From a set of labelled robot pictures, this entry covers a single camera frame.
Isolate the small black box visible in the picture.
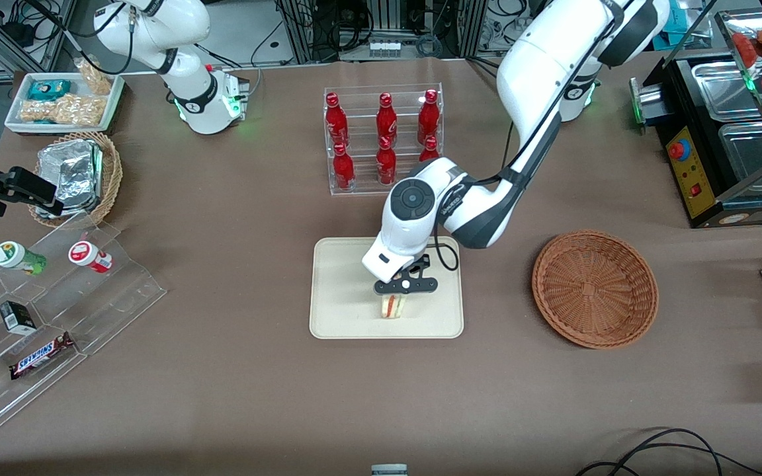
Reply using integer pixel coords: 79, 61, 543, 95
0, 300, 38, 337

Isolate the protruding stainless steel drawer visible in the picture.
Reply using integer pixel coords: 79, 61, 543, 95
629, 76, 670, 133

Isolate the silver foil wrapped package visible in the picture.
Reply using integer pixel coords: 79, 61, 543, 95
35, 139, 105, 219

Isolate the black food warmer cabinet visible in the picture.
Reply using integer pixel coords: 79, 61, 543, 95
629, 0, 762, 229

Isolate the red yogurt cup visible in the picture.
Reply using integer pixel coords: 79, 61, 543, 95
67, 240, 114, 274

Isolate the aluminium frame rack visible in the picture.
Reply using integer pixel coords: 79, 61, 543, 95
274, 0, 495, 65

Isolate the brown Snickers bar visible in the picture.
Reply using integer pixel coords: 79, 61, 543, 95
9, 331, 77, 381

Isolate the clear acrylic bottle rack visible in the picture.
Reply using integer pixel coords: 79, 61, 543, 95
323, 83, 444, 196

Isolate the stainless steel pan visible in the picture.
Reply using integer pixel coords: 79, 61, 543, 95
691, 61, 762, 124
718, 122, 762, 196

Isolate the black left wrist camera assembly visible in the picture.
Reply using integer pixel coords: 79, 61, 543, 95
393, 254, 432, 279

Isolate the brown round wicker basket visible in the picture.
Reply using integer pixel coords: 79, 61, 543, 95
531, 229, 659, 350

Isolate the black floor cable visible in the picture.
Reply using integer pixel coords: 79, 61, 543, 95
575, 442, 762, 476
608, 428, 728, 476

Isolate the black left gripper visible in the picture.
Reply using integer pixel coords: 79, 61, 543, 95
373, 276, 439, 296

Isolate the teal snack packet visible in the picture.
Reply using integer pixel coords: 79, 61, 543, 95
27, 79, 73, 102

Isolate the triangular sandwich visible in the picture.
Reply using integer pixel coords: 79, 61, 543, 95
379, 294, 409, 320

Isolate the cream rectangular tray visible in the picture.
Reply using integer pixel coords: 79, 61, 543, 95
309, 236, 465, 340

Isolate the large clear peanut snack bag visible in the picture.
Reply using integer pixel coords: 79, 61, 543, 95
19, 94, 106, 127

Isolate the white rectangular snack tray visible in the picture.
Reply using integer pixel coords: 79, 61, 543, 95
4, 71, 126, 136

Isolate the green yogurt cup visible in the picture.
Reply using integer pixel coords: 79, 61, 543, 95
0, 241, 48, 277

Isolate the black wrist camera assembly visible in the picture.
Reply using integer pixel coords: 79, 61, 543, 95
0, 165, 64, 219
393, 254, 432, 279

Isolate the tan wicker basket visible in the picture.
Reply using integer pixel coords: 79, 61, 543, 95
27, 131, 124, 229

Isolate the clear acrylic stepped display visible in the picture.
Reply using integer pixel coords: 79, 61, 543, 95
0, 212, 169, 448

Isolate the small clear peanut snack bag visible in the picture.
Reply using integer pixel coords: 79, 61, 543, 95
75, 58, 114, 95

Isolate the black right wrist camera assembly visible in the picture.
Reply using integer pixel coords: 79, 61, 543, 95
0, 165, 64, 219

